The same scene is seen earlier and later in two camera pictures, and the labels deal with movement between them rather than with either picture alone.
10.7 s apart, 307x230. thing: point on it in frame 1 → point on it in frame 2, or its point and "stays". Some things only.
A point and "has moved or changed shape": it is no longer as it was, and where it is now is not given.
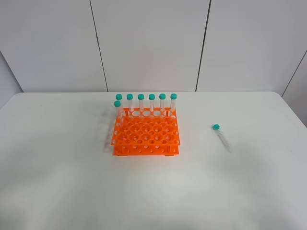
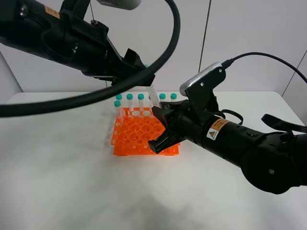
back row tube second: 130,97 stays
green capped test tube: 216,127 has moved or changed shape
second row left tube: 117,104 stays
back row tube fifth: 162,97 stays
